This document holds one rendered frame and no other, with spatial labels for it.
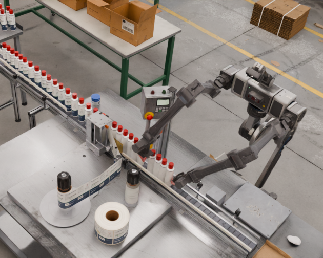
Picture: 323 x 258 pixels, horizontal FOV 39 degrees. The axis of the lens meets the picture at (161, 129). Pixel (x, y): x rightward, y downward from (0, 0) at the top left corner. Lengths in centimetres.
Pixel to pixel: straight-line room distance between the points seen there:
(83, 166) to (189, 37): 352
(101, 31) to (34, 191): 215
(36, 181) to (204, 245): 114
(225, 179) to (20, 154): 144
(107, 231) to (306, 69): 418
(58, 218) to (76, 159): 50
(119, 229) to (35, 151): 98
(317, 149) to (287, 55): 176
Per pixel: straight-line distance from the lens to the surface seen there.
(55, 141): 337
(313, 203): 448
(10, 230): 366
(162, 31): 476
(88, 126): 310
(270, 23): 675
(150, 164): 301
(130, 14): 475
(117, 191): 298
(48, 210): 288
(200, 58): 588
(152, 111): 283
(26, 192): 300
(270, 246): 298
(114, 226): 264
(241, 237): 290
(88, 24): 477
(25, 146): 335
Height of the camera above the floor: 318
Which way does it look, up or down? 42 degrees down
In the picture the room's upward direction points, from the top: 8 degrees clockwise
